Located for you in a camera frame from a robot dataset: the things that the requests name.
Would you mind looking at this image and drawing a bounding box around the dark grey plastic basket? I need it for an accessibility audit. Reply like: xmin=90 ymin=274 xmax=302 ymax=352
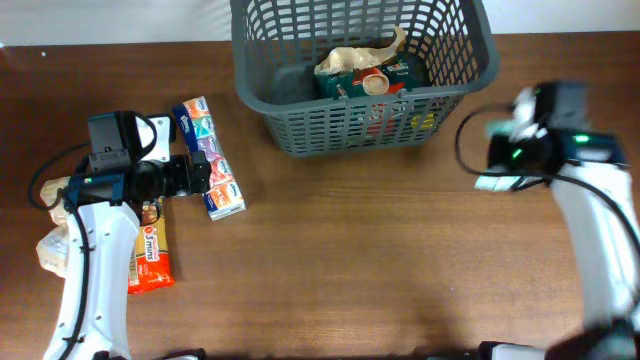
xmin=231 ymin=0 xmax=499 ymax=157

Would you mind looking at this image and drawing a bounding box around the San Remo spaghetti packet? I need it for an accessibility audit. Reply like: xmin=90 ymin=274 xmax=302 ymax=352
xmin=128 ymin=198 xmax=175 ymax=294

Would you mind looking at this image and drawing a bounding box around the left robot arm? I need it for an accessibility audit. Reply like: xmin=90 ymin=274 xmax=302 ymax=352
xmin=44 ymin=152 xmax=211 ymax=359

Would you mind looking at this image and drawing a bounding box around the green Nescafe coffee bag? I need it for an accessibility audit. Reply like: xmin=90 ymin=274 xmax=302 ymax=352
xmin=313 ymin=52 xmax=436 ymax=139

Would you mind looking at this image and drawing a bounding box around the beige paper pouch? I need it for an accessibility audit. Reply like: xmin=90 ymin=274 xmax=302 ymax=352
xmin=314 ymin=26 xmax=406 ymax=76

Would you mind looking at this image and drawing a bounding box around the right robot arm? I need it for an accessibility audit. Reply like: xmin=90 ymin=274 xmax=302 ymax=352
xmin=477 ymin=129 xmax=639 ymax=359

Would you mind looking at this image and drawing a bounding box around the Kleenex tissue multipack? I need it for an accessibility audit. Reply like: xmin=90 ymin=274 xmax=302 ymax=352
xmin=172 ymin=96 xmax=246 ymax=221

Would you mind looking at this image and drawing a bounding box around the small teal white packet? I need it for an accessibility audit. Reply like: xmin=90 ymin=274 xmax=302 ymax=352
xmin=474 ymin=120 xmax=525 ymax=192

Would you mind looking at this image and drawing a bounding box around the clear plastic pouch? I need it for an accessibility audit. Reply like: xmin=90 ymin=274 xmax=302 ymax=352
xmin=36 ymin=176 xmax=70 ymax=278

